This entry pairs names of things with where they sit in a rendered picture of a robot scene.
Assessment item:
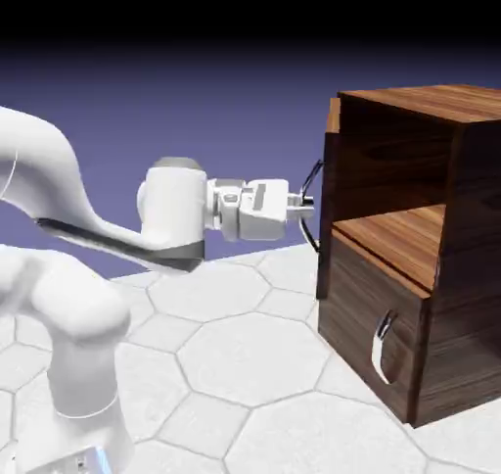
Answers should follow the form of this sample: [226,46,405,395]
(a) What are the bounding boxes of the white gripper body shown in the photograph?
[237,178,292,243]

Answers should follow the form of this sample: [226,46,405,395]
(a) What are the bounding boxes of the dark wood cabinet door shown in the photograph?
[318,227,433,425]
[315,97,342,302]

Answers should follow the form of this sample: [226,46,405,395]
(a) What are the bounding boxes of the curved silver metal handle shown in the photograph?
[370,308,399,386]

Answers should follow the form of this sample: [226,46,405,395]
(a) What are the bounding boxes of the dark wood cabinet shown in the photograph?
[315,83,501,429]

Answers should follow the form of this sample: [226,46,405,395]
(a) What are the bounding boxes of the curved dark metal handle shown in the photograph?
[296,159,325,255]

